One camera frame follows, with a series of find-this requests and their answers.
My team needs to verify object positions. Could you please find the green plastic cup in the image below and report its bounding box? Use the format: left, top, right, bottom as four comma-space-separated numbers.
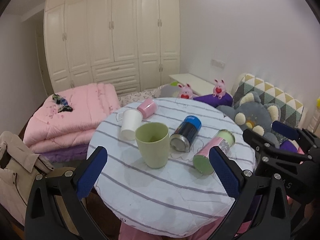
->
135, 122, 170, 169

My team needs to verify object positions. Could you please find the white paper cup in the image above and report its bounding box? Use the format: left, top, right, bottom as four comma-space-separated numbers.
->
120, 109, 143, 140

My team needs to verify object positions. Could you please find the pink ribbed cup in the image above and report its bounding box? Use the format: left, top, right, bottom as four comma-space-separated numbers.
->
137, 98, 157, 119

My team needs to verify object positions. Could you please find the triangle pattern quilted headboard cover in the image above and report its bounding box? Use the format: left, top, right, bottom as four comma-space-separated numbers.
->
231, 73, 308, 128

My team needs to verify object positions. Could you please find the grey plush toy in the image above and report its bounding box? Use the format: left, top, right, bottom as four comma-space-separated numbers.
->
217, 92, 281, 148

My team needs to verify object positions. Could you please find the pink green clear canister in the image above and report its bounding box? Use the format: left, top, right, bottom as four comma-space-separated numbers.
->
193, 129, 235, 175

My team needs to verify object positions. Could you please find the beige jacket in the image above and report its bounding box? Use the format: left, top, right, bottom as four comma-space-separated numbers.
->
1, 131, 54, 225

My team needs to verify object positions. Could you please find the purple pillow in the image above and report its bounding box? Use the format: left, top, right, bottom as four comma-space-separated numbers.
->
193, 93, 233, 108

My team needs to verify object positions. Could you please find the pink bunny toy right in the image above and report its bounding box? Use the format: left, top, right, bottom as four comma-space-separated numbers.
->
213, 79, 226, 100

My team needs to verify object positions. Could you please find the pink bunny toy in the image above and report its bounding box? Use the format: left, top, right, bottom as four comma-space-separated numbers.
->
213, 79, 226, 100
177, 83, 194, 99

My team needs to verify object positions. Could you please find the blue black can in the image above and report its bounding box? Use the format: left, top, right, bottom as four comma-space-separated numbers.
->
170, 115, 202, 152

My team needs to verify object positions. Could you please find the folded pink quilt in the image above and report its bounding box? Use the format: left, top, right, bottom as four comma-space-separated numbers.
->
23, 83, 120, 153

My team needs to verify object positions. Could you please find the white bedside shelf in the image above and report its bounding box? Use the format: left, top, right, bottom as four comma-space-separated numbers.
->
169, 73, 215, 96

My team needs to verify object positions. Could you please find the pink bunny toy left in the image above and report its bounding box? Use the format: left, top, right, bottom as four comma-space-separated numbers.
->
177, 83, 194, 99

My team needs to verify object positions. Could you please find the grey green pillow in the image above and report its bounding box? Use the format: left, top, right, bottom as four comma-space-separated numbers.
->
154, 83, 180, 98

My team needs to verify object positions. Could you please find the striped white tablecloth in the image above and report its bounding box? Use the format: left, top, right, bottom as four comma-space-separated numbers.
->
88, 98, 255, 238

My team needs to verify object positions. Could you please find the heart pattern bed sheet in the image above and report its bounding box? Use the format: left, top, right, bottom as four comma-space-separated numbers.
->
118, 89, 161, 107

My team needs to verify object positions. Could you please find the cream wardrobe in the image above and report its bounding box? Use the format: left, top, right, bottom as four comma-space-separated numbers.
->
44, 0, 180, 95

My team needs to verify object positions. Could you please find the wall switch panel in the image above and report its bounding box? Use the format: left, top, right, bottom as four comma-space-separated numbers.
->
210, 59, 225, 69

